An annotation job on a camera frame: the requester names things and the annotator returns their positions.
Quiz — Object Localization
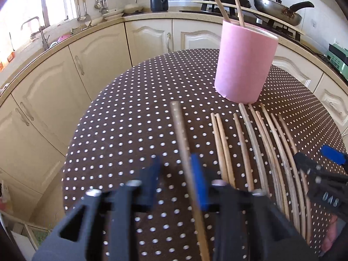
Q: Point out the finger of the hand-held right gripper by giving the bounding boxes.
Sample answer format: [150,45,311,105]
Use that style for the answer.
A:
[320,145,348,166]
[293,152,348,185]

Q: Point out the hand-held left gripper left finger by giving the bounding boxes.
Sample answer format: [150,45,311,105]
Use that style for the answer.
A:
[32,155,164,261]

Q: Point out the orange packet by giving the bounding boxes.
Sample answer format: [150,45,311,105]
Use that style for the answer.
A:
[0,49,15,72]

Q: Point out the pink chopstick holder cup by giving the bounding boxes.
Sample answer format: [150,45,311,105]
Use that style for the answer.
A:
[214,20,279,105]

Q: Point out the person's right hand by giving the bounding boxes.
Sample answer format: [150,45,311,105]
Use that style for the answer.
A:
[321,214,341,253]

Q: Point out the hanging steel spoons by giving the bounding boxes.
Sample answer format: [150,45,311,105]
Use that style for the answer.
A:
[94,0,110,15]

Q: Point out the steel sink faucet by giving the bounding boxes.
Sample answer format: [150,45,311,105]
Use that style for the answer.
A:
[21,16,51,51]

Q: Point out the green appliance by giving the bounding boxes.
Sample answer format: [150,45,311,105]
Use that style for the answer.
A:
[326,43,348,80]

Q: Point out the hanging steel ladle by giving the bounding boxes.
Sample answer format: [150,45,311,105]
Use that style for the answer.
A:
[77,0,90,23]

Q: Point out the speckled stone countertop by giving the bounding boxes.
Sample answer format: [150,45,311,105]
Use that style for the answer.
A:
[0,10,348,106]

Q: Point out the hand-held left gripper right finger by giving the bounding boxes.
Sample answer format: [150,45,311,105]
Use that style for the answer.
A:
[190,154,320,261]

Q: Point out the cream kitchen cabinets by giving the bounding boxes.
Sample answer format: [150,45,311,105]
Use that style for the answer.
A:
[0,19,348,223]

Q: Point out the brown polka dot tablecloth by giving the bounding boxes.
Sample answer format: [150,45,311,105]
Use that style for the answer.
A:
[62,48,348,261]

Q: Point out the row of wooden chopsticks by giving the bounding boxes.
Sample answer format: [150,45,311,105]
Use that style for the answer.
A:
[210,103,313,246]

